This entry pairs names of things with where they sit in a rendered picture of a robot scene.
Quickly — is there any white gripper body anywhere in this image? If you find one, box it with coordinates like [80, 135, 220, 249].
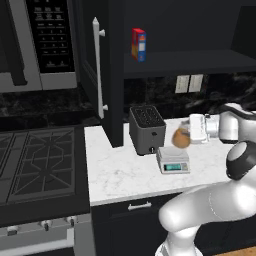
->
[188, 113, 210, 145]

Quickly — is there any amber honey bottle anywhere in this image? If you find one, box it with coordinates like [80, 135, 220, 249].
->
[171, 121, 192, 149]

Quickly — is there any grey digital scale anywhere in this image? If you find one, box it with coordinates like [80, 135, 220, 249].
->
[155, 145, 192, 175]

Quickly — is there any black cabinet door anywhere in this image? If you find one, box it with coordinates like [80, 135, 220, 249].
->
[79, 0, 126, 149]

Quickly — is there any dark grey toaster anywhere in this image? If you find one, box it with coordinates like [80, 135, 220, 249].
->
[128, 104, 167, 157]

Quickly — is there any red and blue box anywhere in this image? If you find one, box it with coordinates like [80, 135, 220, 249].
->
[130, 27, 148, 63]

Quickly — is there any black drawer front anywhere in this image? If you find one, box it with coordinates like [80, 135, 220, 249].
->
[91, 192, 183, 221]

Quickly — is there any silver oven knob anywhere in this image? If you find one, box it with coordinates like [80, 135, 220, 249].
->
[6, 225, 20, 236]
[65, 215, 79, 228]
[39, 219, 53, 232]

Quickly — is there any black gas hob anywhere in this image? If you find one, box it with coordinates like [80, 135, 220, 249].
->
[0, 124, 92, 228]

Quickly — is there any silver black microwave oven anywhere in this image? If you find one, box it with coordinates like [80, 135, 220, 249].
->
[0, 0, 82, 94]

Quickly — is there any white wall outlet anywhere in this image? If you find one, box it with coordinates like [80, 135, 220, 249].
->
[188, 73, 205, 94]
[174, 74, 191, 95]

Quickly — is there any black wall cabinet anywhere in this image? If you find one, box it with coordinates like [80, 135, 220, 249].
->
[122, 0, 256, 81]

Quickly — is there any silver drawer handle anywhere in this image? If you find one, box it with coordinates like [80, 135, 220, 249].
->
[127, 200, 153, 212]

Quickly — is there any white cabinet door handle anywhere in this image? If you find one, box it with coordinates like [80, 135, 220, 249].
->
[92, 17, 110, 120]

